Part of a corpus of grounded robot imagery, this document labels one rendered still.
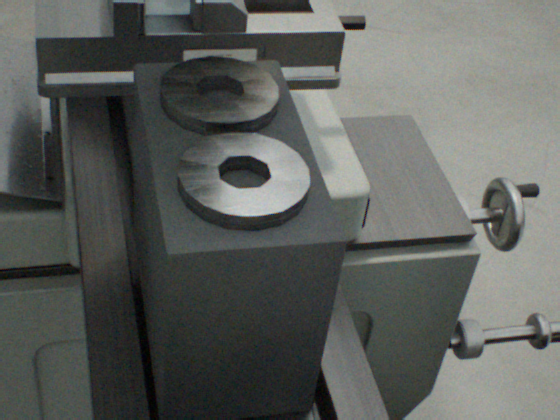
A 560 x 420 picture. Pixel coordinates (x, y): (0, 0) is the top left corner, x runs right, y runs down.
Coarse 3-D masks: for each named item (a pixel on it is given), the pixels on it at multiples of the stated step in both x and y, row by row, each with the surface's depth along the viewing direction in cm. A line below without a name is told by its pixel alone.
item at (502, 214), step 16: (496, 192) 139; (512, 192) 134; (528, 192) 135; (464, 208) 133; (480, 208) 137; (496, 208) 137; (512, 208) 133; (496, 224) 139; (512, 224) 133; (496, 240) 139; (512, 240) 134
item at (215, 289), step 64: (192, 64) 69; (256, 64) 73; (192, 128) 65; (256, 128) 65; (192, 192) 58; (256, 192) 58; (320, 192) 61; (192, 256) 56; (256, 256) 57; (320, 256) 58; (192, 320) 60; (256, 320) 61; (320, 320) 63; (192, 384) 65; (256, 384) 66
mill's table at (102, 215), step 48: (96, 96) 99; (96, 144) 93; (96, 192) 87; (96, 240) 82; (96, 288) 78; (96, 336) 74; (144, 336) 77; (336, 336) 76; (96, 384) 70; (144, 384) 70; (336, 384) 72
